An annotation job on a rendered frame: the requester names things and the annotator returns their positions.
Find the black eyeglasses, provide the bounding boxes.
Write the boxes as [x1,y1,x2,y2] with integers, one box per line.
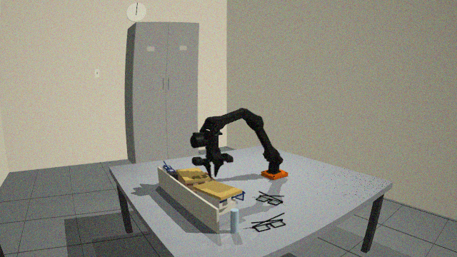
[251,213,285,232]

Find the beige flat panel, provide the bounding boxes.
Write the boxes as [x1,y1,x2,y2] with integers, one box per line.
[157,166,219,233]

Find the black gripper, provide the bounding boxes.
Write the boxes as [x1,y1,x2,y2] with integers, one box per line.
[191,146,233,178]

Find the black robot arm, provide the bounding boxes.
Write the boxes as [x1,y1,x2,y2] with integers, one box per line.
[190,108,283,174]

